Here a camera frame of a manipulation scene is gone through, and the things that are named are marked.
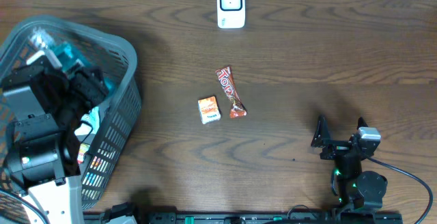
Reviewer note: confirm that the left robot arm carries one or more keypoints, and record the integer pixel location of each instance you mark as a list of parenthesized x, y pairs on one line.
[(72, 133)]

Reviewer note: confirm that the red Top chocolate bar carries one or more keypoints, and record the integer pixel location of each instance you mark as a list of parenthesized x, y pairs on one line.
[(226, 80)]

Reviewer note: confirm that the white barcode scanner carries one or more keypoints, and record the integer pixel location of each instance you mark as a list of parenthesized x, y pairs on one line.
[(231, 14)]

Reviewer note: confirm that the mint white snack packet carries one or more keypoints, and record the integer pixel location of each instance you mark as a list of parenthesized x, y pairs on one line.
[(89, 126)]

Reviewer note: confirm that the yellow red noodle packet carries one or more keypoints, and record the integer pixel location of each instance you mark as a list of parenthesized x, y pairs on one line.
[(83, 149)]

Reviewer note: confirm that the small orange snack box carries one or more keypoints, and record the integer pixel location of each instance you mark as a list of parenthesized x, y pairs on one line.
[(208, 110)]

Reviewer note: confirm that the grey plastic shopping basket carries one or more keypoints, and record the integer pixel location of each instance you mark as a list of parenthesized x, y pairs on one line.
[(118, 113)]

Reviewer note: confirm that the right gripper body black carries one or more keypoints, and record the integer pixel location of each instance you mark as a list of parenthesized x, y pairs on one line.
[(336, 148)]

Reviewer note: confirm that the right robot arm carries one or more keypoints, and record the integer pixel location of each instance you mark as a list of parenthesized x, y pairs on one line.
[(358, 190)]

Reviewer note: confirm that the blue Listerine mouthwash bottle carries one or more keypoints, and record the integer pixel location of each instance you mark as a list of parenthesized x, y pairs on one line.
[(77, 68)]

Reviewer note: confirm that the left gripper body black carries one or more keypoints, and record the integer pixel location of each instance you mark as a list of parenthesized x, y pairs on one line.
[(80, 95)]

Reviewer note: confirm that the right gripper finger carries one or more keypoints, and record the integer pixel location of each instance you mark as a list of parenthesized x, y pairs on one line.
[(321, 136), (361, 123)]

